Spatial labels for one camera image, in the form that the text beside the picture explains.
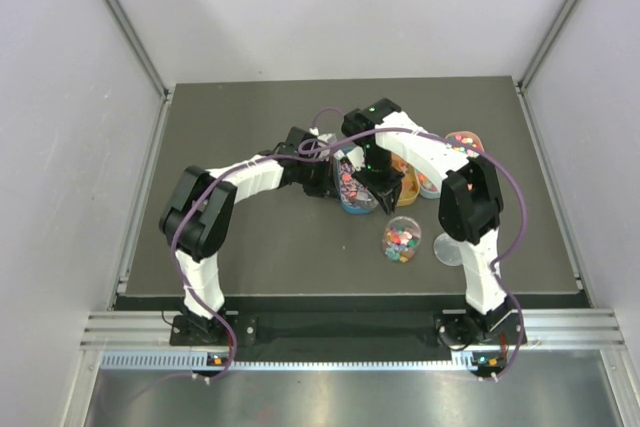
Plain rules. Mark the yellow tray of popsicle candies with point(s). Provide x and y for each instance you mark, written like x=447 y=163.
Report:
x=410 y=182

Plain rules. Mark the light blue tray of gummies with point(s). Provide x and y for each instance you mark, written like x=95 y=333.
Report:
x=428 y=190

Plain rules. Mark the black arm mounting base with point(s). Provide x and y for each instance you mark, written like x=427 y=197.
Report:
x=427 y=327

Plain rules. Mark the clear plastic jar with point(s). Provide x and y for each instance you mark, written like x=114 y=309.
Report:
x=401 y=239

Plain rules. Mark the blue tray of lollipops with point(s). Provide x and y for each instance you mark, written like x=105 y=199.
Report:
x=353 y=196

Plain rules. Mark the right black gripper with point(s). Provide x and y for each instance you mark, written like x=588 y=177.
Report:
x=386 y=191

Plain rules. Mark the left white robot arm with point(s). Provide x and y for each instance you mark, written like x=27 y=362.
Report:
x=197 y=217

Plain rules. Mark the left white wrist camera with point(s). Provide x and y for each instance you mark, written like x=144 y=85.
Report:
x=322 y=143

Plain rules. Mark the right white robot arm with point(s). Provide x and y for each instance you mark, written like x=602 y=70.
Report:
x=470 y=204

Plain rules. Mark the pink tray of star candies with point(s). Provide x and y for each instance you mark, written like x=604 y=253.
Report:
x=466 y=142

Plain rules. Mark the clear round jar lid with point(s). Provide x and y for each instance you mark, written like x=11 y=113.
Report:
x=446 y=250

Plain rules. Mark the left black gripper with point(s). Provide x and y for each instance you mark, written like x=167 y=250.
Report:
x=324 y=183

